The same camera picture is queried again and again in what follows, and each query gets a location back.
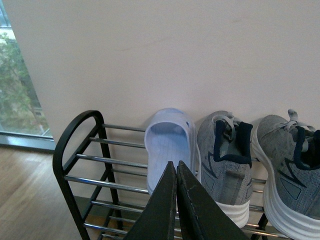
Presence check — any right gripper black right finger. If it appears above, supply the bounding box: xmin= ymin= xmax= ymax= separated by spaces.
xmin=176 ymin=161 xmax=248 ymax=240

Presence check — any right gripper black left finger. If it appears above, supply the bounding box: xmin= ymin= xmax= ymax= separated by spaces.
xmin=124 ymin=161 xmax=177 ymax=240

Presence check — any grey sneaker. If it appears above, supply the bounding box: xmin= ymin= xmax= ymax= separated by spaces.
xmin=197 ymin=110 xmax=253 ymax=228
xmin=251 ymin=109 xmax=320 ymax=240

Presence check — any light blue slipper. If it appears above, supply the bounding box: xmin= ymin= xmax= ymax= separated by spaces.
xmin=144 ymin=108 xmax=201 ymax=195

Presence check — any black metal shoe rack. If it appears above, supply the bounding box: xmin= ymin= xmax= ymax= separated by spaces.
xmin=52 ymin=109 xmax=292 ymax=240

